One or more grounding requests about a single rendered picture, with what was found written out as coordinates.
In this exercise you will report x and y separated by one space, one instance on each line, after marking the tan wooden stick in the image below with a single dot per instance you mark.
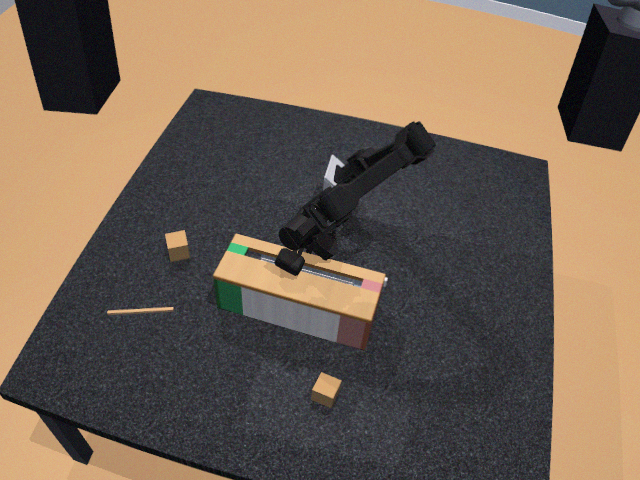
138 311

